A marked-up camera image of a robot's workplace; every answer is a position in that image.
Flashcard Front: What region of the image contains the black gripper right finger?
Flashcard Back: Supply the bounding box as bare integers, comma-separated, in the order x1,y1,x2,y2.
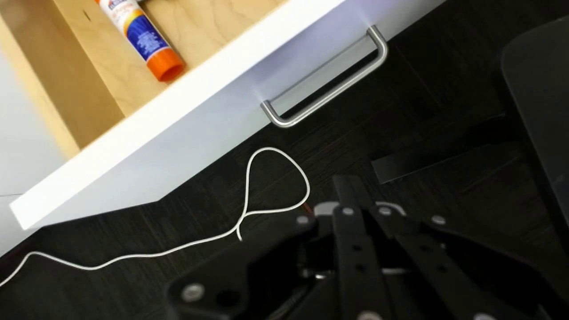
371,204,526,320

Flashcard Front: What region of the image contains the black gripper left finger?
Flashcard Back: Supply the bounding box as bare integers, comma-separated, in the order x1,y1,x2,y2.
332,177,390,320

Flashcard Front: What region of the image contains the wooden drawer with white front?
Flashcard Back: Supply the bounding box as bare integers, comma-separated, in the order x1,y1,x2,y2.
1,0,442,230

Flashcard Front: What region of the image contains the black chair base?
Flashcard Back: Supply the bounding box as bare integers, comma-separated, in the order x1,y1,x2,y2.
369,15,569,239

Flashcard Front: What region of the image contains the orange capped glue stick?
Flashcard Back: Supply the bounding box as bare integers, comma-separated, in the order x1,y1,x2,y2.
93,0,184,83

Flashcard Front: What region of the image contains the white cable on floor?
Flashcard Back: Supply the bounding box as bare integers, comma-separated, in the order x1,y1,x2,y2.
0,147,312,289

